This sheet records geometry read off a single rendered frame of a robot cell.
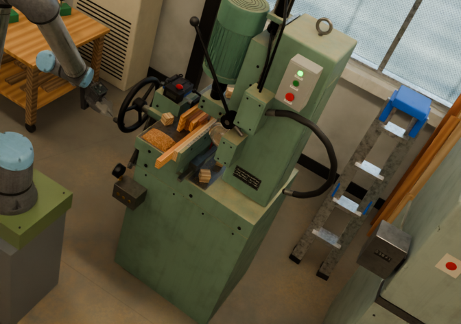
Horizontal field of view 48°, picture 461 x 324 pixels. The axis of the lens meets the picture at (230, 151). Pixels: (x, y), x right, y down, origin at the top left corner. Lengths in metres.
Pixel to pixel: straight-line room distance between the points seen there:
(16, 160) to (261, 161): 0.88
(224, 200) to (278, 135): 0.37
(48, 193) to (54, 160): 1.05
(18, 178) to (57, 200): 0.23
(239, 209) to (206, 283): 0.49
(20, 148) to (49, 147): 1.33
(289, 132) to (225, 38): 0.41
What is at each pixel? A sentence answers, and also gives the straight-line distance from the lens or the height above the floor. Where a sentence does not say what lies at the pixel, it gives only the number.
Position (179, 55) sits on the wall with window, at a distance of 3.77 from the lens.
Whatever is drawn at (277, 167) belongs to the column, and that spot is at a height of 1.02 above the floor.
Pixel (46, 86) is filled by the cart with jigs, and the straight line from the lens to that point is 3.43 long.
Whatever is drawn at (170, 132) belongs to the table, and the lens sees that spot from 2.14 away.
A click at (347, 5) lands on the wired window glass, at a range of 3.22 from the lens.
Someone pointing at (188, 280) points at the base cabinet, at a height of 0.25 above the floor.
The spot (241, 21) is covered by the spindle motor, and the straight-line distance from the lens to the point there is 1.84.
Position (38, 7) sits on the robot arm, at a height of 1.39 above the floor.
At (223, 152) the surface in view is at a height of 1.02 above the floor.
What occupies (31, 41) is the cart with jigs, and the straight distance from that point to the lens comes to 3.21.
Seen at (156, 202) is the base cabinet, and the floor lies 0.58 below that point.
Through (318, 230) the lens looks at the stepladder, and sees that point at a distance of 2.91.
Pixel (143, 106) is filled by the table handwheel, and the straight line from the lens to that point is 2.36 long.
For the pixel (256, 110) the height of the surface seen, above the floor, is 1.25.
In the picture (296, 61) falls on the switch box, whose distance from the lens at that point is 1.69.
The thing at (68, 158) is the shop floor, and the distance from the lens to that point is 3.23.
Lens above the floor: 2.27
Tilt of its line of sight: 40 degrees down
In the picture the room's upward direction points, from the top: 21 degrees clockwise
